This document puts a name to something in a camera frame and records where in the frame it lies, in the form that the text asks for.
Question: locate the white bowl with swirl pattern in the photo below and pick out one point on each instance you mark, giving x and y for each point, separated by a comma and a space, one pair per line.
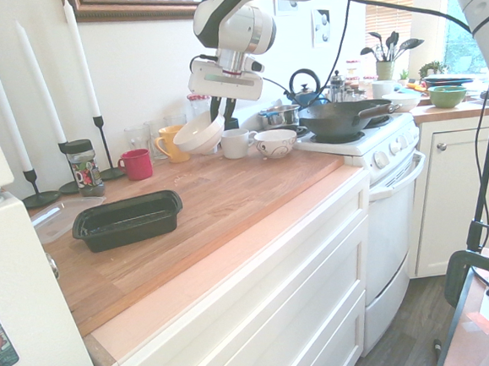
275, 146

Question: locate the black plastic food box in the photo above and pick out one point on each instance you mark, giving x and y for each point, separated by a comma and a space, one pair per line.
125, 224

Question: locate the large white mug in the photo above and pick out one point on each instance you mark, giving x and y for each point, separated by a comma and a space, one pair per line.
237, 145

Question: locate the tall white taper candle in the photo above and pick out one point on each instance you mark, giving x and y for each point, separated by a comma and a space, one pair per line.
82, 60

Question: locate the dark green C-clamp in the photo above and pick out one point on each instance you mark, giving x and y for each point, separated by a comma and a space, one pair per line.
457, 276

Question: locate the plain white bowl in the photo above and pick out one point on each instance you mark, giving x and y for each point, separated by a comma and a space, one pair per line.
200, 137

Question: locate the white door cabinet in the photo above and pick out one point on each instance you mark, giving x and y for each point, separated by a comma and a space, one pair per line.
445, 201

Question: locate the black kitchen utensil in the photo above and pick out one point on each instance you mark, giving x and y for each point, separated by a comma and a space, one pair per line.
374, 43
392, 44
409, 45

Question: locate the window blind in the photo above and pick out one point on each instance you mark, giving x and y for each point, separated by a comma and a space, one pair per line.
388, 23

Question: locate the blue plate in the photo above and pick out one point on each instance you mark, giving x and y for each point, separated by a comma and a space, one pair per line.
448, 80

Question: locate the robot mounting table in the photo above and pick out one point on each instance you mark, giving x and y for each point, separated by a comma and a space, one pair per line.
472, 334

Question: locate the glass french press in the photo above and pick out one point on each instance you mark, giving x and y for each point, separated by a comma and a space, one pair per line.
337, 88

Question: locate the stainless steel pot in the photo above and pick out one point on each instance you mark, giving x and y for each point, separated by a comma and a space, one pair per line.
279, 117

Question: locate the dark blue mug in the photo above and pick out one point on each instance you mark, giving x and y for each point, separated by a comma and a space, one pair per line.
231, 124

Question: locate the large jar red checkered lid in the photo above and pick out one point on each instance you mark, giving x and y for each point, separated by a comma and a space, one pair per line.
198, 106

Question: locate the blue kettle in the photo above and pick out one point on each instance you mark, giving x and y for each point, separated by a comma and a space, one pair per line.
305, 95

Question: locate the wall photo print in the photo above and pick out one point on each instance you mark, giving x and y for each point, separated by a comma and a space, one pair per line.
321, 28

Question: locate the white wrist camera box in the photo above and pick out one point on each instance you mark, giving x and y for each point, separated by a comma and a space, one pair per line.
257, 66

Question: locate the white refrigerator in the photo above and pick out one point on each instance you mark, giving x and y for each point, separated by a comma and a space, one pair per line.
22, 260

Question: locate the white canister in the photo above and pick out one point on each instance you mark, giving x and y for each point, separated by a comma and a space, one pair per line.
383, 89

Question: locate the framed painting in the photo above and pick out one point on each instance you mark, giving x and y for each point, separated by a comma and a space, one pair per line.
137, 5

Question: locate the white kitchen stove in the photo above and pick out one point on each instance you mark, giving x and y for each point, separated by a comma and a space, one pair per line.
385, 244

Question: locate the small green plant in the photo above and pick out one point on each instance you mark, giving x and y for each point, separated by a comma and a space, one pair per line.
432, 68

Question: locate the red enamel mug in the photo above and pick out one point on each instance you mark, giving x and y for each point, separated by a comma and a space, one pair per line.
137, 166

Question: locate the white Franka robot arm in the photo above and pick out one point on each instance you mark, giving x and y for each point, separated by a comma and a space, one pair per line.
236, 22

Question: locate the green mixing bowl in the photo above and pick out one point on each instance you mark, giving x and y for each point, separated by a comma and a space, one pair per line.
447, 97

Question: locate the spice jar with black lid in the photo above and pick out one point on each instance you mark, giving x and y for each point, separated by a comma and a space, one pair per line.
84, 170

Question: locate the black metal candle holder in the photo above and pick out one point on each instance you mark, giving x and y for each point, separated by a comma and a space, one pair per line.
38, 199
110, 168
66, 163

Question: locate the black stand pole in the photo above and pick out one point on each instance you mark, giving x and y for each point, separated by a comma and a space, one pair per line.
486, 164

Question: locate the short white taper candle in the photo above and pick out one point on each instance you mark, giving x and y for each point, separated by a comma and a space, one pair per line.
5, 108

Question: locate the pale utensil crock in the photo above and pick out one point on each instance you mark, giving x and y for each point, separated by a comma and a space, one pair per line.
385, 71

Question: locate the medium white taper candle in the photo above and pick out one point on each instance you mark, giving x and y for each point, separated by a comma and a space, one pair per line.
42, 84

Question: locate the clear plastic lid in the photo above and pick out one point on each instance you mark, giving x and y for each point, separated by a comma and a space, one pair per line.
53, 225

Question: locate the white drawer cabinet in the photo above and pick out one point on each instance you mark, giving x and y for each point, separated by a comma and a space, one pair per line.
237, 310

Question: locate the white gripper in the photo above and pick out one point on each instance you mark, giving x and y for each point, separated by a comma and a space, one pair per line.
228, 86

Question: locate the yellow ceramic mug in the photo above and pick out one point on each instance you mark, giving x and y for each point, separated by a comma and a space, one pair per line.
170, 148

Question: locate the black wok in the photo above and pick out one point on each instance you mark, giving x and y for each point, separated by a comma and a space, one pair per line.
333, 123

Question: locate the clear drinking glass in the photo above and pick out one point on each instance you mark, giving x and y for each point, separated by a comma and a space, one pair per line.
154, 128
175, 120
137, 138

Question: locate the wide shallow white bowl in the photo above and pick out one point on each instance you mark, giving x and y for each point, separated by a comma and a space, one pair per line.
401, 102

